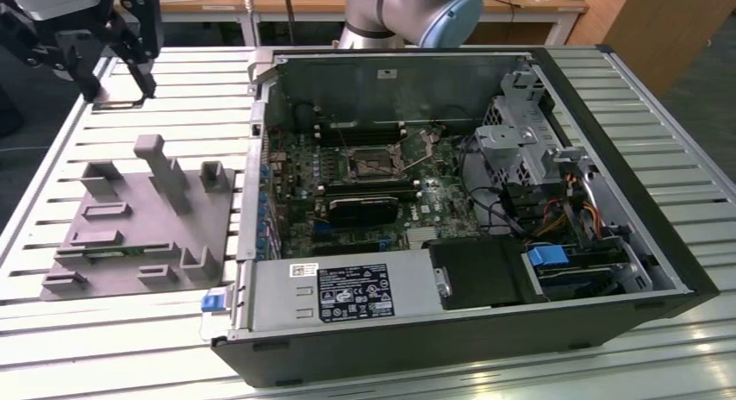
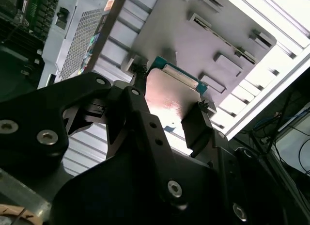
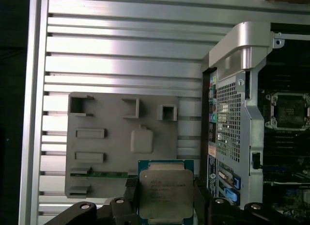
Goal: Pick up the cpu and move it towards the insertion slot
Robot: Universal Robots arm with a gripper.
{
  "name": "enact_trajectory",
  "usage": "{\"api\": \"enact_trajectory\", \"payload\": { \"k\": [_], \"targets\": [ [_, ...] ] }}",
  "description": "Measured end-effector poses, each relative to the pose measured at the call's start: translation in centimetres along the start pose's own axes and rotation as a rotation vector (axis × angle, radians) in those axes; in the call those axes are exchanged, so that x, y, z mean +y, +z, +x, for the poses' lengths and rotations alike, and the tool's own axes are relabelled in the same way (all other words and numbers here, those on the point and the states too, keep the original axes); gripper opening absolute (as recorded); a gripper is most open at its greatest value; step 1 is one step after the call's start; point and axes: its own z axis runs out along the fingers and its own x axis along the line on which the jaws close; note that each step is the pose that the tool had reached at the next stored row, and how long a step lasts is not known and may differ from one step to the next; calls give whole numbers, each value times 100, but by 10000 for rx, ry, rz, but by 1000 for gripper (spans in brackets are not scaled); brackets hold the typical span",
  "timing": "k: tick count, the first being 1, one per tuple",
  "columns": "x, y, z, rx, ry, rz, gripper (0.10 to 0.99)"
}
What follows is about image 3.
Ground green RAM stick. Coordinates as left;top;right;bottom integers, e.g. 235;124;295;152
70;171;139;177

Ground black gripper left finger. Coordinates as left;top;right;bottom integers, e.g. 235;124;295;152
45;177;140;225

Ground CPU with silver top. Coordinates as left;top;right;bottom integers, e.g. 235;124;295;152
137;159;195;225

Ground black open PC case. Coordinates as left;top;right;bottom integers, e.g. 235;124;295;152
202;21;310;225

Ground CPU socket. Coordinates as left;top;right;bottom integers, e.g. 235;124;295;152
265;91;310;131

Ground blue expansion slot clip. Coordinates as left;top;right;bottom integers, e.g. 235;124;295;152
225;177;241;201

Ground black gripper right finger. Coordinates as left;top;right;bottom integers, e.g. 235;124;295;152
193;177;302;225

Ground black RAM slot bank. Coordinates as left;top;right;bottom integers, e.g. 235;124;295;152
263;131;310;164

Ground grey parts rack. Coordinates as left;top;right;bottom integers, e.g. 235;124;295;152
64;91;180;199

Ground green motherboard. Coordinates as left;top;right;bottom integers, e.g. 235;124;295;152
258;72;310;225

